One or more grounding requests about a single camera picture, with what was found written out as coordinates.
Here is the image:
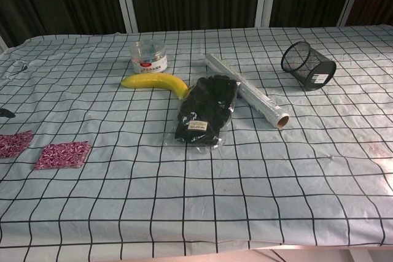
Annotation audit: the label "maroon patterned packet left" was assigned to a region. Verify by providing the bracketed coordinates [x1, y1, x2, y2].
[0, 131, 34, 160]

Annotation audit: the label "maroon patterned packet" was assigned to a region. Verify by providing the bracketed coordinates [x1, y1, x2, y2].
[0, 131, 34, 160]
[33, 141, 92, 171]

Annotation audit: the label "maroon patterned packet right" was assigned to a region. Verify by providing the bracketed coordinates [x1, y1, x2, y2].
[33, 141, 92, 171]

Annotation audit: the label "yellow banana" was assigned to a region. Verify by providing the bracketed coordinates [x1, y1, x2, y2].
[120, 73, 189, 98]

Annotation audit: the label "clear plastic jar white label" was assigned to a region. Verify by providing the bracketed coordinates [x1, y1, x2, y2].
[128, 40, 170, 75]

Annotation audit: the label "black gloves in plastic bag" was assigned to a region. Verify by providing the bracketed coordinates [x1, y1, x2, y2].
[163, 73, 243, 154]

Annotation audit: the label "checked light blue tablecloth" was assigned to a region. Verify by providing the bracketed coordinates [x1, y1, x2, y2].
[0, 24, 393, 262]

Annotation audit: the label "cling film roll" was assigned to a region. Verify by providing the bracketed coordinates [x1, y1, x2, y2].
[205, 53, 291, 129]

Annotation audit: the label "black mesh pen holder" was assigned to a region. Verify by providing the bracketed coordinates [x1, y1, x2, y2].
[281, 41, 337, 92]

